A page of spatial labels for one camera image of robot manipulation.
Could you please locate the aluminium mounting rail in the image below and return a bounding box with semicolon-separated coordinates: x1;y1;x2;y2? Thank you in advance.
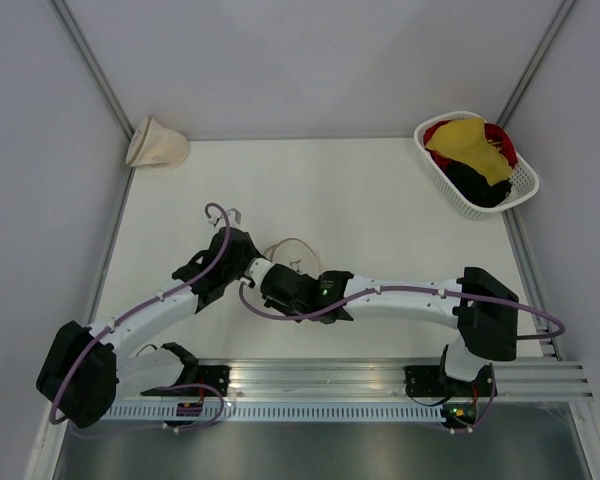
113;354;592;403

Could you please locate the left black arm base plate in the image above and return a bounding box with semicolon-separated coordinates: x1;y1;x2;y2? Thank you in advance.
139;363;231;401

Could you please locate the yellow bra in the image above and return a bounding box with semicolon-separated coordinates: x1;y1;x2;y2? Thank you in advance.
425;117;513;186

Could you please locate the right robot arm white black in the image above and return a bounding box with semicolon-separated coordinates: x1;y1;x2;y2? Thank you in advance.
247;259;519;395

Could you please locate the white slotted cable duct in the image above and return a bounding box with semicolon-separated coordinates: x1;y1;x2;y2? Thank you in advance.
103;400;443;423

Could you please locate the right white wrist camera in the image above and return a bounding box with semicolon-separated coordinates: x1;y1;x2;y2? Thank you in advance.
241;258;273;288

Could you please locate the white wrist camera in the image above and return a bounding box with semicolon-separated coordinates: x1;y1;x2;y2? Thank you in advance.
241;258;273;288
205;206;242;229

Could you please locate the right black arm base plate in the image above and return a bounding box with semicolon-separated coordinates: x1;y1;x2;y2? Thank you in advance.
404;365;493;399

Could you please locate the red bra in basket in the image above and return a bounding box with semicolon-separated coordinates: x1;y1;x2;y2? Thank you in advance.
424;120;518;171

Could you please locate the black bra in basket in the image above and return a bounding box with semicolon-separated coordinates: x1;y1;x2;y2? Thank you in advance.
445;161;512;208

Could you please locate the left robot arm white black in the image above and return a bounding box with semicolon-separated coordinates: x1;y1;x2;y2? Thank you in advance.
36;227;260;428

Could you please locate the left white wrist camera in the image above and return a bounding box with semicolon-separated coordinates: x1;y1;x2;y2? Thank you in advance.
205;206;242;229

